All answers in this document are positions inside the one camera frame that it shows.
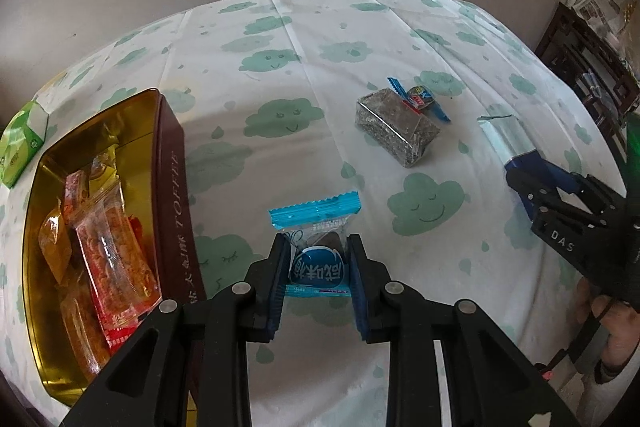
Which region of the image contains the silver and blue foil packet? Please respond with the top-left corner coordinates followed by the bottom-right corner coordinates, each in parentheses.
top-left (476, 113), bottom-right (542, 165)

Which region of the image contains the blue round dark snack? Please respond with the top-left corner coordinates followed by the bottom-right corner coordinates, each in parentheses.
top-left (269, 189), bottom-right (362, 299)

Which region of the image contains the orange cake packet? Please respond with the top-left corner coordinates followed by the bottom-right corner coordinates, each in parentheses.
top-left (59, 292), bottom-right (111, 380)

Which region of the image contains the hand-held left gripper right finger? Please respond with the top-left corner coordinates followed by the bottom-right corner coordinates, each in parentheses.
top-left (347, 234), bottom-right (581, 427)

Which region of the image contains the cloud printed tablecloth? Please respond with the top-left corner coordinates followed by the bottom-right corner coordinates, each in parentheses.
top-left (0, 0), bottom-right (631, 427)

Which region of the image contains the maroon and gold tin box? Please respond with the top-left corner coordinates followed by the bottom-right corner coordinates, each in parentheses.
top-left (22, 88), bottom-right (208, 427)

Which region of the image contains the person's right forearm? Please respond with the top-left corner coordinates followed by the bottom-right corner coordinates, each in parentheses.
top-left (580, 354), bottom-right (640, 427)

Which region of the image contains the clear orange snack packet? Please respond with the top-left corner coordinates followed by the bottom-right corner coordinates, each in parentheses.
top-left (75, 184), bottom-right (162, 355)

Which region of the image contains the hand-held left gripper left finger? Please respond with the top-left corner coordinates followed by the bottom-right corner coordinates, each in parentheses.
top-left (60, 236), bottom-right (293, 427)

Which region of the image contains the green carton box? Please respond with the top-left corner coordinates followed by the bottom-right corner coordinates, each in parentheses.
top-left (0, 99), bottom-right (50, 188)

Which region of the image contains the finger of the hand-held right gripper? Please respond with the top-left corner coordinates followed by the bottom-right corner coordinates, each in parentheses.
top-left (512, 182), bottom-right (591, 223)
top-left (505, 151), bottom-right (626, 208)

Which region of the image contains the dark block snack packet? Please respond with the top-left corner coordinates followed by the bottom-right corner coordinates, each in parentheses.
top-left (355, 77), bottom-right (452, 169)

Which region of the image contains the person's right hand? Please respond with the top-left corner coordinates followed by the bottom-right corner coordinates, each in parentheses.
top-left (576, 279), bottom-right (640, 368)

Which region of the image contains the black cable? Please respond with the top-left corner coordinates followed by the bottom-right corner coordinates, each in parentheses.
top-left (545, 294), bottom-right (618, 375)

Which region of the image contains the yellow cake packet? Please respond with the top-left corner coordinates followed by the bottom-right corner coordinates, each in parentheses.
top-left (39, 202), bottom-right (73, 285)

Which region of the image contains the stack of printed papers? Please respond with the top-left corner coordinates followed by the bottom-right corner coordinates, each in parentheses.
top-left (567, 0), bottom-right (640, 38)

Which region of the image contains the dark wooden furniture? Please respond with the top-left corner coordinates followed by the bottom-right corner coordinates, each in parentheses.
top-left (534, 2), bottom-right (640, 142)

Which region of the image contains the small clear red-edged packet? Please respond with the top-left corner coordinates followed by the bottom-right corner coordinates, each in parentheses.
top-left (62, 147), bottom-right (121, 220)

